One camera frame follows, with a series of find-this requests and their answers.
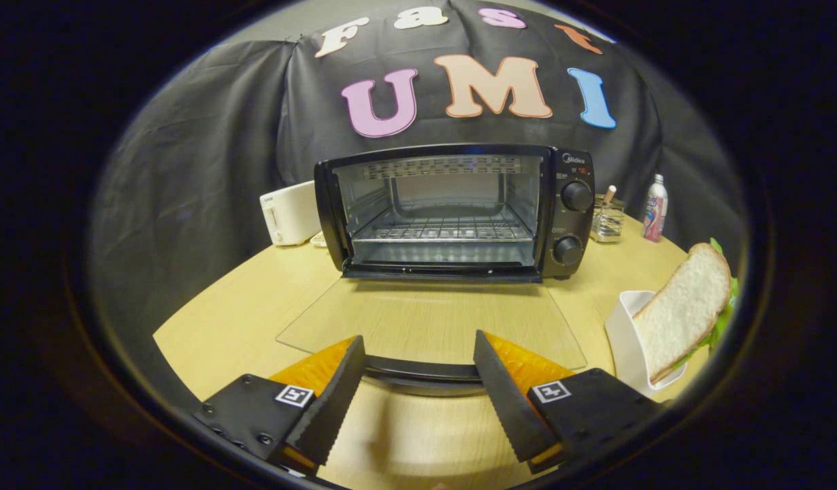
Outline black backdrop cloth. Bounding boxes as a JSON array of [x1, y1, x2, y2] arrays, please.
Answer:
[[92, 0, 749, 409]]

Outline white bread toaster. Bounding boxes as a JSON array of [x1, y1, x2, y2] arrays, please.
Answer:
[[259, 180, 323, 247]]

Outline black toaster oven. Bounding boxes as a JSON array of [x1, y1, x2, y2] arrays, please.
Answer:
[[277, 143, 596, 398]]

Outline white food tray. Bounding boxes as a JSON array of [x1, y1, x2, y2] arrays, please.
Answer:
[[604, 291, 689, 398]]

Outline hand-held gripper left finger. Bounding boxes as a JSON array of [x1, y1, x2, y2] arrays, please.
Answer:
[[191, 335, 366, 477]]

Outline sandwich with lettuce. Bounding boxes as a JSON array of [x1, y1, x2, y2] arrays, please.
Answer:
[[633, 238, 740, 386]]

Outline white and pink bottle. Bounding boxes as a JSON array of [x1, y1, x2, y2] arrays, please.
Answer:
[[642, 174, 669, 243]]

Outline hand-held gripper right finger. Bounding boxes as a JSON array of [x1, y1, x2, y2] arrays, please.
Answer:
[[473, 330, 664, 475]]

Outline clear glass jar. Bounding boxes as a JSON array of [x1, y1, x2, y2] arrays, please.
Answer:
[[590, 196, 627, 244]]

